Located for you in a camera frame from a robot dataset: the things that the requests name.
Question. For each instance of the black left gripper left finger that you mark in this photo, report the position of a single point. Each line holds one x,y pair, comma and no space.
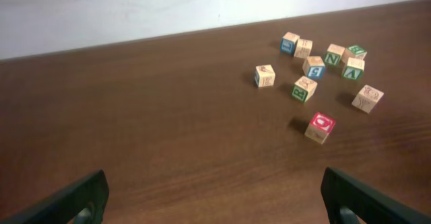
83,201

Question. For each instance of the green V wooden block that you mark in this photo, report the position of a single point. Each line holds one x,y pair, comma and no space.
353,69

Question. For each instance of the snail picture wooden block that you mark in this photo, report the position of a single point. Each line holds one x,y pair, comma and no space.
367,98

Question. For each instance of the red Q wooden block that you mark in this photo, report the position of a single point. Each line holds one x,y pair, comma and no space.
319,127

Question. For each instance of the carrot picture wooden block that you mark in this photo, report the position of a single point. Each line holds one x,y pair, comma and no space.
264,76

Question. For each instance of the green B wooden block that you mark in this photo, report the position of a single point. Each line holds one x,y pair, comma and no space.
355,51

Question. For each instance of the green N wooden block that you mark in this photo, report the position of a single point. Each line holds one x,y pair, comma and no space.
333,54

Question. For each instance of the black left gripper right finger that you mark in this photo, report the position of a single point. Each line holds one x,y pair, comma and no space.
348,200

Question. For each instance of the blue L wooden block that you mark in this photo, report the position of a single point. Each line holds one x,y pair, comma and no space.
289,42

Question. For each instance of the blue 5 wooden block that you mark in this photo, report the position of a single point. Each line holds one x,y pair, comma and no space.
313,67

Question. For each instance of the red letter wooden block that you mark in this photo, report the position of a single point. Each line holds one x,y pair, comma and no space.
303,48

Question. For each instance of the green R wooden block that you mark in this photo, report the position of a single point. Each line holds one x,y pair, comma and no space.
304,89

